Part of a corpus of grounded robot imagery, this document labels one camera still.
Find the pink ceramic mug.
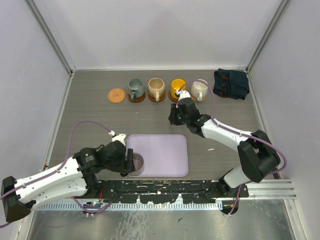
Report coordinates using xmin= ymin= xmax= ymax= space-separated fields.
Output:
xmin=120 ymin=152 xmax=145 ymax=177

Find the brown wooden coaster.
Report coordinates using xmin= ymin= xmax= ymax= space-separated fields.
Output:
xmin=147 ymin=92 xmax=166 ymax=103
xmin=168 ymin=92 xmax=178 ymax=103
xmin=127 ymin=93 xmax=146 ymax=103

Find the woven rattan coaster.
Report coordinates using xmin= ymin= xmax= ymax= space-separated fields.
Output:
xmin=107 ymin=88 xmax=126 ymax=104
xmin=190 ymin=92 xmax=207 ymax=102

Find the white speckled ceramic mug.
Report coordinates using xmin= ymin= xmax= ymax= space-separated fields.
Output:
xmin=190 ymin=79 xmax=208 ymax=98

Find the yellow glass cup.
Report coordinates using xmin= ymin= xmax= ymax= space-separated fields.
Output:
xmin=169 ymin=78 xmax=186 ymax=95

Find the beige ceramic mug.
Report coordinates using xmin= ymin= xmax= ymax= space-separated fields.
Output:
xmin=147 ymin=78 xmax=166 ymax=101

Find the grey ceramic mug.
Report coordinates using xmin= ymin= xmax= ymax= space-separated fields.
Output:
xmin=128 ymin=78 xmax=145 ymax=101

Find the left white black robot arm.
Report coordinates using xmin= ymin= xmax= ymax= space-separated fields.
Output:
xmin=0 ymin=140 xmax=135 ymax=223

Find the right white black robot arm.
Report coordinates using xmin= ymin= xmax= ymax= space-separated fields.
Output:
xmin=168 ymin=97 xmax=281 ymax=197

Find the lavender plastic tray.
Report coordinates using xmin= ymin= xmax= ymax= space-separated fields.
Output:
xmin=126 ymin=134 xmax=189 ymax=178

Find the dark blue folded cloth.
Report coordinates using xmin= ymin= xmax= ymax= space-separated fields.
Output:
xmin=213 ymin=68 xmax=250 ymax=100

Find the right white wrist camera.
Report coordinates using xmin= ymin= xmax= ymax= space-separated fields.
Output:
xmin=175 ymin=90 xmax=191 ymax=102

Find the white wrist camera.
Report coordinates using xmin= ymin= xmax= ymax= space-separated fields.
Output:
xmin=175 ymin=90 xmax=191 ymax=102
xmin=108 ymin=130 xmax=127 ymax=146

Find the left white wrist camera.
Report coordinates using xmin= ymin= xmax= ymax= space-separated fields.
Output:
xmin=108 ymin=130 xmax=127 ymax=146

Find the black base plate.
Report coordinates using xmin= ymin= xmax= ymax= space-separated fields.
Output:
xmin=70 ymin=178 xmax=250 ymax=204

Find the white slotted cable duct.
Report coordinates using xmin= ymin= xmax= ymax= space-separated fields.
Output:
xmin=36 ymin=200 xmax=223 ymax=211

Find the aluminium frame rail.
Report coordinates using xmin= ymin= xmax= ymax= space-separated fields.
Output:
xmin=23 ymin=178 xmax=298 ymax=202

